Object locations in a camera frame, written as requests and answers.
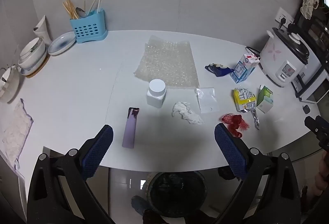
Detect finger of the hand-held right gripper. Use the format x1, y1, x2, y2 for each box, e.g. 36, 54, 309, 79
305, 116, 329, 152
316, 115, 329, 137

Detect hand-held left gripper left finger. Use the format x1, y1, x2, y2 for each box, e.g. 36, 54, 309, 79
27, 124, 116, 224

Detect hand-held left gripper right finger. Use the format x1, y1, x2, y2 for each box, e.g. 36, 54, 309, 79
213, 122, 301, 224

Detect yellow snack packet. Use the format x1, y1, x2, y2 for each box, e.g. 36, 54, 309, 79
233, 88, 257, 113

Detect green white small box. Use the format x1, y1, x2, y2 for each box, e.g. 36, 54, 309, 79
256, 85, 274, 114

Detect dark green mesh bin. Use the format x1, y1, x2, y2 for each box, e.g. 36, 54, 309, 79
146, 171, 207, 218

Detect blue white milk carton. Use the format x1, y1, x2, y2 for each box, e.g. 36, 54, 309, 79
229, 53, 260, 84

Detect bubble wrap sheet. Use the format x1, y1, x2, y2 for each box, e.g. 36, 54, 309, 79
134, 35, 200, 90

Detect person's right hand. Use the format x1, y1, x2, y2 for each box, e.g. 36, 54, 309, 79
316, 157, 329, 197

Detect red mesh net bag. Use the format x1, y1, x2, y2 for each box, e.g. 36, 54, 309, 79
220, 114, 250, 138

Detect purple tube packet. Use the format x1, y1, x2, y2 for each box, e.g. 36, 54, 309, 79
122, 107, 140, 149

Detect metal clip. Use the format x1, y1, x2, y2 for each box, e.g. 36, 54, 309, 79
250, 108, 260, 130

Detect white microwave oven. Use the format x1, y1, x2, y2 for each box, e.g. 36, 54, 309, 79
291, 53, 329, 104

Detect clear plastic zip bag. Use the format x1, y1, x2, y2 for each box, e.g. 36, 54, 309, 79
195, 87, 221, 114

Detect crumpled white tissue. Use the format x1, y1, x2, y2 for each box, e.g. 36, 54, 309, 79
172, 102, 204, 125

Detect blue slipper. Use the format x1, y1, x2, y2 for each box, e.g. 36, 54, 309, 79
131, 195, 153, 217

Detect white rice cooker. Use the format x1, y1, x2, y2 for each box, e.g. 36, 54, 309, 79
259, 27, 310, 88

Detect white plastic jar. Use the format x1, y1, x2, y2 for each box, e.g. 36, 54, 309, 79
147, 79, 167, 108

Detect dark blue snack wrapper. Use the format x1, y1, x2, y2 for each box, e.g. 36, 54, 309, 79
205, 63, 236, 78

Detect white dish cloth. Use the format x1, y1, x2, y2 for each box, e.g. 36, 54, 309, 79
0, 98, 34, 171

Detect dark shelf unit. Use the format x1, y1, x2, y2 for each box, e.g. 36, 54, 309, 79
293, 0, 329, 61

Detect wooden board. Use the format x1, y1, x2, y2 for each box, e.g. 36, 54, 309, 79
20, 54, 51, 79

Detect blue patterned plate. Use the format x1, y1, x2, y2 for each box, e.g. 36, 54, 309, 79
47, 31, 77, 56

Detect white pot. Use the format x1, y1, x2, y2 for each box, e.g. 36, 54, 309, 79
0, 66, 21, 104

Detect stack of white bowls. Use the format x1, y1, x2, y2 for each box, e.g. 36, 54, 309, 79
18, 37, 48, 72

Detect blue utensil holder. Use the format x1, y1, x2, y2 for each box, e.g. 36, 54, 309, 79
70, 9, 108, 45

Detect hanging beige cloth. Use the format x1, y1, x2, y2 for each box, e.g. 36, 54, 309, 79
300, 0, 321, 20

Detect metal spoon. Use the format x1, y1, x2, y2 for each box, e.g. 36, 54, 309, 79
75, 0, 88, 19

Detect bundle of wooden chopsticks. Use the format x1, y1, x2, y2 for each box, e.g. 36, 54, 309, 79
63, 0, 80, 20

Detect white chopsticks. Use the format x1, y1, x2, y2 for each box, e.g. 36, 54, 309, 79
88, 0, 106, 15

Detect wall socket with plug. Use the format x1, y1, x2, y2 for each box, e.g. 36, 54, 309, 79
275, 7, 295, 27

